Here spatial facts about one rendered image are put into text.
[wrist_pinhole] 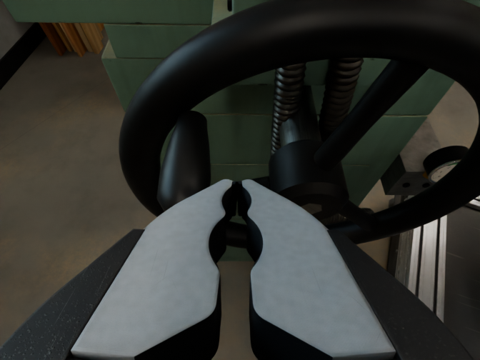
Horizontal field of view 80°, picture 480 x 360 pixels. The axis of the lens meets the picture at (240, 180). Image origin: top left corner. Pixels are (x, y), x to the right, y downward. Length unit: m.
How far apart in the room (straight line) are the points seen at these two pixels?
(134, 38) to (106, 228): 0.91
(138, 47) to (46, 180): 1.11
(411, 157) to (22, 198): 1.33
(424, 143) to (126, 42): 0.50
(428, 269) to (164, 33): 0.85
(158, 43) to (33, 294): 1.01
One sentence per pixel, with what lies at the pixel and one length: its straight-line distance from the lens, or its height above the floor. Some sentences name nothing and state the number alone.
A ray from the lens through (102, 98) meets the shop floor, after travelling 1.65.
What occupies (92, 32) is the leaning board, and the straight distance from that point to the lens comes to 1.93.
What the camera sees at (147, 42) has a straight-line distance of 0.37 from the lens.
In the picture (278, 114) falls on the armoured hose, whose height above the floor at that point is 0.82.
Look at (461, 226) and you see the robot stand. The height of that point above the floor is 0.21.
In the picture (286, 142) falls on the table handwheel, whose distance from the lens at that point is 0.25.
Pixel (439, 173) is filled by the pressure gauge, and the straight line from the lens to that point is 0.52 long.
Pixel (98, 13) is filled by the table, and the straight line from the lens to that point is 0.37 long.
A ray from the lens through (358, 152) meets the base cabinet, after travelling 0.53.
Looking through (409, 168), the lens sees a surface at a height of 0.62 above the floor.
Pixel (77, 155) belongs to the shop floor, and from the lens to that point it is 1.45.
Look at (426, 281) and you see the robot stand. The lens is 0.95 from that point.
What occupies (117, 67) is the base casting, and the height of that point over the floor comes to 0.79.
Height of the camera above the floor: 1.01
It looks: 58 degrees down
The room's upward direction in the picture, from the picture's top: 1 degrees clockwise
